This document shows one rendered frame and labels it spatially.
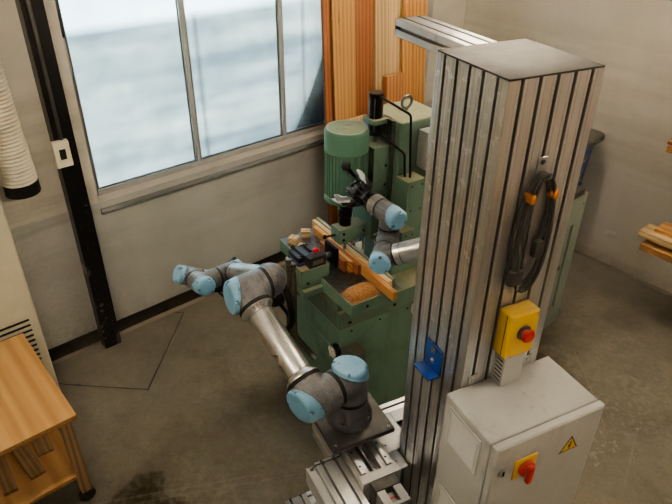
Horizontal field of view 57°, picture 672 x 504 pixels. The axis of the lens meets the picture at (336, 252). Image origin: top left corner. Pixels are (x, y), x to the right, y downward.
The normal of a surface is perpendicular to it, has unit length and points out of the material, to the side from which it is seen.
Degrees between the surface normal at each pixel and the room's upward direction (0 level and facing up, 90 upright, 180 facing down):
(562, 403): 0
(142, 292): 90
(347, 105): 87
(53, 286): 90
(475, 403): 0
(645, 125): 90
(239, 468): 0
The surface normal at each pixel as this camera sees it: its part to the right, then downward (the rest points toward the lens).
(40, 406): 0.01, -0.84
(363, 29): 0.65, 0.36
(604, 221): -0.76, 0.34
